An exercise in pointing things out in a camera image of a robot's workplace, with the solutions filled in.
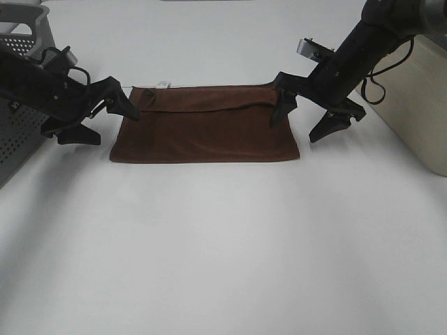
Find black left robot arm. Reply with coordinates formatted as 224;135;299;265
1;47;140;145

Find brown towel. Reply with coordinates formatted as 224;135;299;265
110;83;300;164

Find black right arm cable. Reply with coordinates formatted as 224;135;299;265
359;36;416;105

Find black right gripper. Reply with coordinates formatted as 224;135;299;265
270;52;367;142

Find beige storage box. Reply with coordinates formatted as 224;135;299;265
371;36;446;177

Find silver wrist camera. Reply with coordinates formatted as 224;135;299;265
38;46;78;68
296;38;335;63

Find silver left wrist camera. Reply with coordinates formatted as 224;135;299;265
38;46;78;68

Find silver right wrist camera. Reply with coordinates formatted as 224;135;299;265
296;38;335;63

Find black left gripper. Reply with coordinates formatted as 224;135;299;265
20;66;140;146

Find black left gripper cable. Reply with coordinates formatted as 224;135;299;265
41;48;91;91

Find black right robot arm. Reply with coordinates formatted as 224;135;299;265
270;1;446;142

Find grey perforated plastic basket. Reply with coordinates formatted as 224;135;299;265
1;2;55;185

